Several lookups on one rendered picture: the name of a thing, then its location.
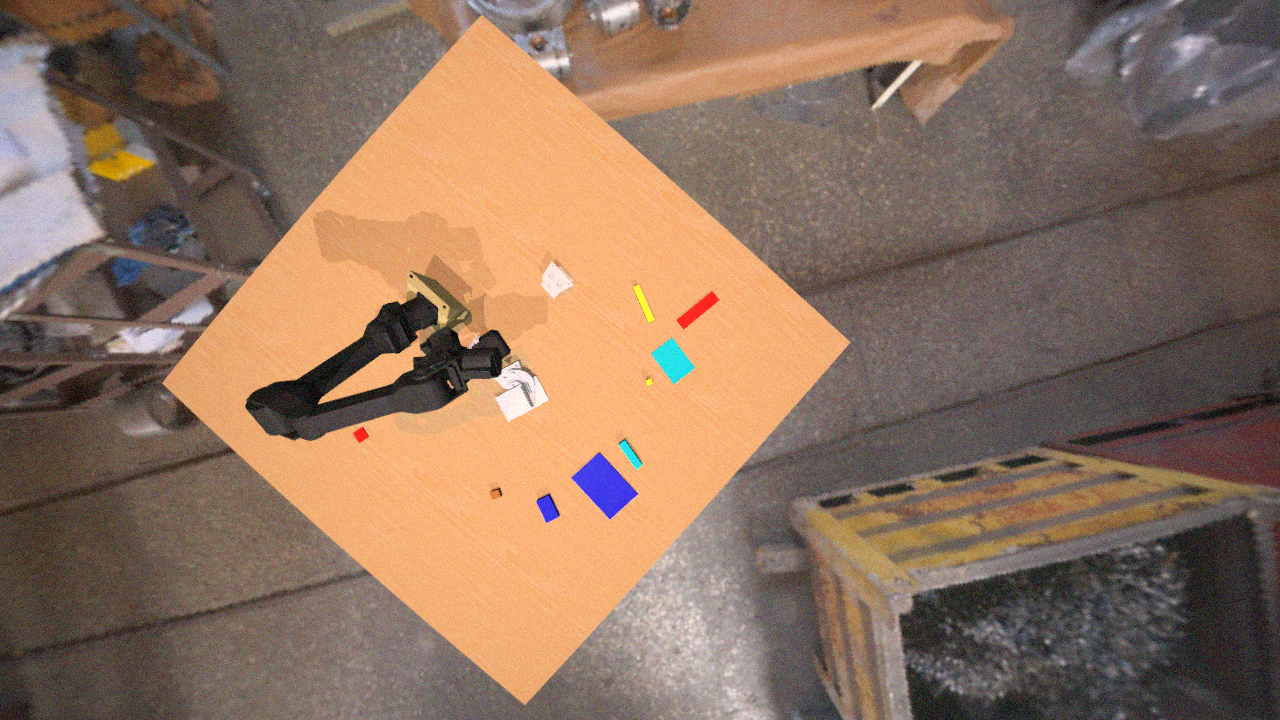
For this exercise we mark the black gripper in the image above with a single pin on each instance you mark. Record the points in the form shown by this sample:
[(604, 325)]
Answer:
[(492, 338)]

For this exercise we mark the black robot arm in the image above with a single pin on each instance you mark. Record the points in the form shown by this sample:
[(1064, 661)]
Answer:
[(290, 408)]

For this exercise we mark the cyan flat bar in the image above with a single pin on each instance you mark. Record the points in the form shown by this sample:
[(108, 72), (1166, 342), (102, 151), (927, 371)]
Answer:
[(630, 454)]

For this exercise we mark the cyan rectangular plate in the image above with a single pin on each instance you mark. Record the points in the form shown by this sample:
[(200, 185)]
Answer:
[(673, 360)]

